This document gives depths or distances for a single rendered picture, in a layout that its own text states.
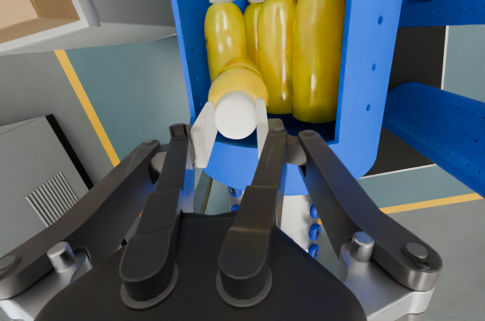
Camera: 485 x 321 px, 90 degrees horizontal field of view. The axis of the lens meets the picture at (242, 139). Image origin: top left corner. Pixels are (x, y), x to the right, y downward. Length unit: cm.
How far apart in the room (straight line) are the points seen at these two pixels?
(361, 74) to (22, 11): 45
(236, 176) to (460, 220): 231
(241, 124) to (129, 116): 154
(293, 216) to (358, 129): 47
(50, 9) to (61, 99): 145
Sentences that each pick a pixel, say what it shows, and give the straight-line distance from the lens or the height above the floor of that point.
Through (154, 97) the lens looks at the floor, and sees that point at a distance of 162.
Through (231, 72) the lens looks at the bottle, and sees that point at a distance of 26.
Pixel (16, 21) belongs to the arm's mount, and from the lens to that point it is 50.
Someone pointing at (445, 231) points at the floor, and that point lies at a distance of 253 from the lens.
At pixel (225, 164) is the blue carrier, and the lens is 30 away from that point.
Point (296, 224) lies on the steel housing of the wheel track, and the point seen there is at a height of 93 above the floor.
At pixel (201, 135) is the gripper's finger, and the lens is 16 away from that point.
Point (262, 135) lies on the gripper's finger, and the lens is 16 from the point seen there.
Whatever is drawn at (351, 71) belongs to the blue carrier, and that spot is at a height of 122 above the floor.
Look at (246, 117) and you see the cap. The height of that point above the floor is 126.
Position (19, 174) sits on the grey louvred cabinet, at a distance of 172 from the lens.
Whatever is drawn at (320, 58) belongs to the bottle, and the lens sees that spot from 33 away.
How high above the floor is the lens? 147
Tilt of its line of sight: 66 degrees down
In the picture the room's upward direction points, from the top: 176 degrees counter-clockwise
